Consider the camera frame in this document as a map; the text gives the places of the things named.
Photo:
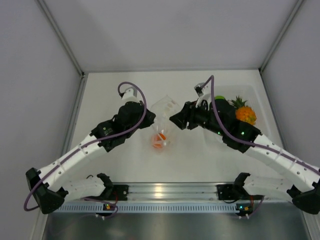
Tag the aluminium frame post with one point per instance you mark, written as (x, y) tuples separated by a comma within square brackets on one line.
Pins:
[(298, 4), (60, 36)]

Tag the slotted cable duct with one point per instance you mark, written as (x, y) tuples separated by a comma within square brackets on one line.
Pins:
[(125, 207)]

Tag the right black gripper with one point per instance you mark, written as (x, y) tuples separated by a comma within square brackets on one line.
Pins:
[(180, 119)]

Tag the orange fake fruit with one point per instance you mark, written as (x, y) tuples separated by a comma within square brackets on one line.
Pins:
[(158, 141)]

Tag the white plastic basket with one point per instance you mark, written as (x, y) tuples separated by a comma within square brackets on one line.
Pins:
[(232, 120)]

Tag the aluminium mounting rail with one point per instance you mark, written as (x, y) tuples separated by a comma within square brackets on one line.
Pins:
[(173, 192)]

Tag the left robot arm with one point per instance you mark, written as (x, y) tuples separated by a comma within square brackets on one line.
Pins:
[(51, 187)]

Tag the clear polka dot zip bag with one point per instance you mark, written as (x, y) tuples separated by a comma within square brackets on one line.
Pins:
[(164, 109)]

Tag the right aluminium frame post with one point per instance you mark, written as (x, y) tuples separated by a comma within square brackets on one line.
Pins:
[(298, 4)]

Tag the left aluminium frame post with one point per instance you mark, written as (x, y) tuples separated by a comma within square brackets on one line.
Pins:
[(60, 36)]

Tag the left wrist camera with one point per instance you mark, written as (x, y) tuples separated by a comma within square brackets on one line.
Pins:
[(130, 95)]

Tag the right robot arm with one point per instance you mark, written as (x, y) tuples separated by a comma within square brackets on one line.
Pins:
[(300, 181)]

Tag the fake pineapple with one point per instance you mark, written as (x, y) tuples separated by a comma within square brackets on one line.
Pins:
[(243, 112)]

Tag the green fake watermelon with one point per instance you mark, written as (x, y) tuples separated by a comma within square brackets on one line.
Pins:
[(219, 97)]

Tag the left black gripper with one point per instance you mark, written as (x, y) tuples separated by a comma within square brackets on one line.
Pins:
[(149, 119)]

